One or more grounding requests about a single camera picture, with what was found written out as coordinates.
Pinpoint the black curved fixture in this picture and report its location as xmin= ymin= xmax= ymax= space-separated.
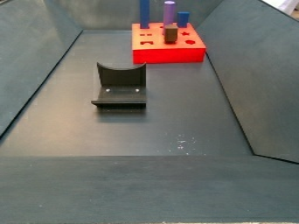
xmin=91 ymin=63 xmax=147 ymax=108

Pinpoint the red peg board block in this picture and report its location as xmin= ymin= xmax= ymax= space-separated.
xmin=133 ymin=23 xmax=206 ymax=64

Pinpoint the brown hexagonal peg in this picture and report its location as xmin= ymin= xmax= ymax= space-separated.
xmin=163 ymin=24 xmax=178 ymax=44

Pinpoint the short blue peg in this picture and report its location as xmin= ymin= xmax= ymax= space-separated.
xmin=178 ymin=11 xmax=190 ymax=28

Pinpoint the purple cylinder peg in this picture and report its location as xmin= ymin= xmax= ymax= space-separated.
xmin=163 ymin=1 xmax=175 ymax=25

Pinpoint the tall blue rectangular peg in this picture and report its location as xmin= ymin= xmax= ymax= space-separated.
xmin=139 ymin=0 xmax=150 ymax=29

